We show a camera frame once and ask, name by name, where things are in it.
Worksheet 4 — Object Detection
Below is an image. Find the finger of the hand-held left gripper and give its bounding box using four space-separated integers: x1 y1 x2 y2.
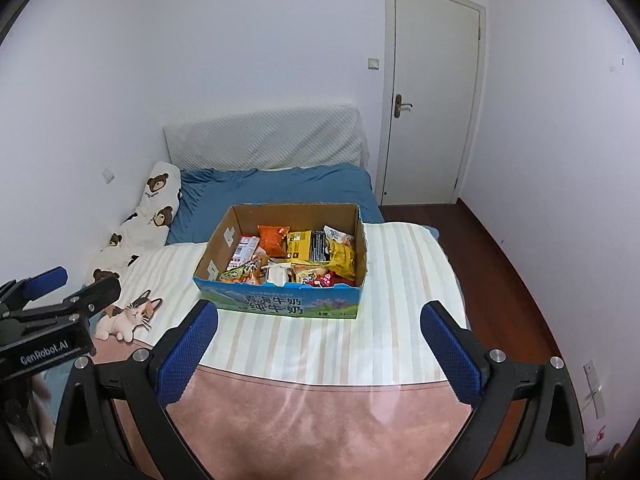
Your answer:
0 266 68 313
2 276 122 328

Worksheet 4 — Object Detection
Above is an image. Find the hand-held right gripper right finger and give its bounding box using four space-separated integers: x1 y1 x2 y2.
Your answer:
420 301 586 480

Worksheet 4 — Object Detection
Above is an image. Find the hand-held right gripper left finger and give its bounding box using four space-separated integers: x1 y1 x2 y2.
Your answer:
52 300 219 480

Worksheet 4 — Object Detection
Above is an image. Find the green snack packet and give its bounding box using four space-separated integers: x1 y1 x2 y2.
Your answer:
218 255 263 285

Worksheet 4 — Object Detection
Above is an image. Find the cardboard box with blue print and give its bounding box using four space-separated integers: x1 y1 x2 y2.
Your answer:
192 202 368 321

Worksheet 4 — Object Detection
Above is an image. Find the long red and white packet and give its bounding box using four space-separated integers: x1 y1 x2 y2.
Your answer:
227 236 261 271

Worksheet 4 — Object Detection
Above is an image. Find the plain yellow snack packet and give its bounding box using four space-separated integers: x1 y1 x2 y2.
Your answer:
327 237 357 281

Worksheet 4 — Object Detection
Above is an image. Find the white and orange snack packet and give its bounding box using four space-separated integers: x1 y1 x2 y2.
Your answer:
322 225 356 248

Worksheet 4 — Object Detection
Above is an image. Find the cat plush toy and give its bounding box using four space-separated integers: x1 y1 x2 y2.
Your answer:
95 289 164 343

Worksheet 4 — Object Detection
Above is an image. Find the striped white blanket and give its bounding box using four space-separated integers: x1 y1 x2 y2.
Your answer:
117 221 471 388

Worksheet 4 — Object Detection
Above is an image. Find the white bear print pillow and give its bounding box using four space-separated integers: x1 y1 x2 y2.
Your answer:
85 161 182 286

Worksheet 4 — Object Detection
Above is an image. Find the pink blanket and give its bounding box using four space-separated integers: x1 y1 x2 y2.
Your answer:
92 340 501 480

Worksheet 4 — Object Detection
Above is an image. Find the yellow and black snack packet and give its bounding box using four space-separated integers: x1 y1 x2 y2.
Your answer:
286 230 313 263

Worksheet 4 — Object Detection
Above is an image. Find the blue bed sheet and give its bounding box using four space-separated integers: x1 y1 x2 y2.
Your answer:
165 164 441 246

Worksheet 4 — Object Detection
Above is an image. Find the white quilted headboard cover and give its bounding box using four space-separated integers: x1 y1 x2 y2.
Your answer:
163 105 368 171

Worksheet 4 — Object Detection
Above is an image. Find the white door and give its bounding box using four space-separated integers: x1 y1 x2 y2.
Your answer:
382 0 487 206

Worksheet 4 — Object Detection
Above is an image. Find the low white wall outlet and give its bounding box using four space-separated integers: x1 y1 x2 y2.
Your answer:
582 359 608 418

